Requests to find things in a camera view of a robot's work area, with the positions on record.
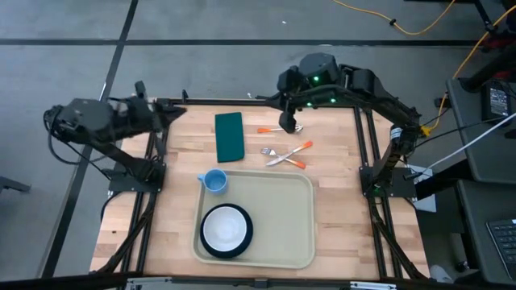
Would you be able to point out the white bowl with dark rim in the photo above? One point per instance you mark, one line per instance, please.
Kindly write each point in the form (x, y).
(248, 241)

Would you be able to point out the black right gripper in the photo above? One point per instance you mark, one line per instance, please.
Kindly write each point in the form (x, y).
(288, 80)

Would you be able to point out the dark green cloth napkin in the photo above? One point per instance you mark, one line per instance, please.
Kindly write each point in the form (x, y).
(230, 137)

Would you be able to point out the black power supply unit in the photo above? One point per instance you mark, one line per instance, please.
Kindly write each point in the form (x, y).
(496, 102)

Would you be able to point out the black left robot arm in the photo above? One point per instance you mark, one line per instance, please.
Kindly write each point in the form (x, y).
(84, 121)

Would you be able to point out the small black camera box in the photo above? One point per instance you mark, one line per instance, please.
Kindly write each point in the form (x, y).
(261, 283)

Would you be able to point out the beige plastic tray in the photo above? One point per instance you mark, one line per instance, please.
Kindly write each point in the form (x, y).
(278, 209)

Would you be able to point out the person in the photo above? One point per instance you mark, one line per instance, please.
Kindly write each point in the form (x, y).
(502, 40)

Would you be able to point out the white paper sheet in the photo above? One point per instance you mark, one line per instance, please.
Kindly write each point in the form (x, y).
(425, 201)

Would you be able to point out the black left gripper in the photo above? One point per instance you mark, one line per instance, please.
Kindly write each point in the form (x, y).
(137, 114)

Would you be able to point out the silver aluminium extrusion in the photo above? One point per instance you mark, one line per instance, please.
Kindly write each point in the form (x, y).
(147, 284)
(373, 286)

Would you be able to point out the black laptop keyboard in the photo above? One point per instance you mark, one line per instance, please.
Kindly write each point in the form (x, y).
(504, 245)

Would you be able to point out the grey desk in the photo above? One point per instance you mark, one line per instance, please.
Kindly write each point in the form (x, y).
(475, 241)
(475, 161)

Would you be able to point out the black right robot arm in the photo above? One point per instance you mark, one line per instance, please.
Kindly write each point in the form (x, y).
(375, 90)

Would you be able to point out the black aluminium table frame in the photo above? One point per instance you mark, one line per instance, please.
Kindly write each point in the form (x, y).
(242, 103)

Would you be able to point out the small white object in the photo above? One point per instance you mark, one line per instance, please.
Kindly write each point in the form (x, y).
(441, 274)

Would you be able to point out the blue plastic mug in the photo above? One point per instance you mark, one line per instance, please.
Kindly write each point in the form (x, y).
(215, 182)

